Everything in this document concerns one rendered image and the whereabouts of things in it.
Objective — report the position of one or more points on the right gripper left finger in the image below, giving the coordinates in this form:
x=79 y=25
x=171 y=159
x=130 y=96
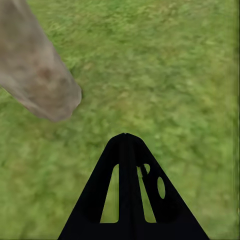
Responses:
x=84 y=221

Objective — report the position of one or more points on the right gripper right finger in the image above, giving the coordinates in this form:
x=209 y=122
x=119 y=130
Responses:
x=174 y=220

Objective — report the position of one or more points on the tree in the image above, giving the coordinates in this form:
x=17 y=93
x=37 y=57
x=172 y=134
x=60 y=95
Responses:
x=31 y=68

